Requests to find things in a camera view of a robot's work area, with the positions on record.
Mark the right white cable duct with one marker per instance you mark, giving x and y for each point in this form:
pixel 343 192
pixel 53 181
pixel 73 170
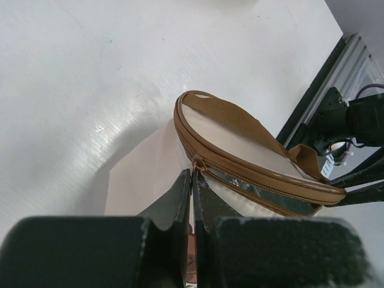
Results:
pixel 327 167

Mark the aluminium rail front right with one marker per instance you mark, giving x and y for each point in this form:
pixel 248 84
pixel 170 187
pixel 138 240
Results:
pixel 348 68

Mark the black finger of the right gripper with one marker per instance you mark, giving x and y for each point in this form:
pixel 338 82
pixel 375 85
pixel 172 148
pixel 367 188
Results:
pixel 368 171
pixel 367 194

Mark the beige round mesh laundry bag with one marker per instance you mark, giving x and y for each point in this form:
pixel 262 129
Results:
pixel 239 160

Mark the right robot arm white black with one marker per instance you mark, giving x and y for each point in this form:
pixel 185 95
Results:
pixel 361 125

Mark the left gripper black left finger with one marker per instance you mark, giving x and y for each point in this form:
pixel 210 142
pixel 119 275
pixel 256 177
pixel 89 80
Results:
pixel 147 250

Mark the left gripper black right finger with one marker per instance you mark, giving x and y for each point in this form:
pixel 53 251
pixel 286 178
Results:
pixel 237 251

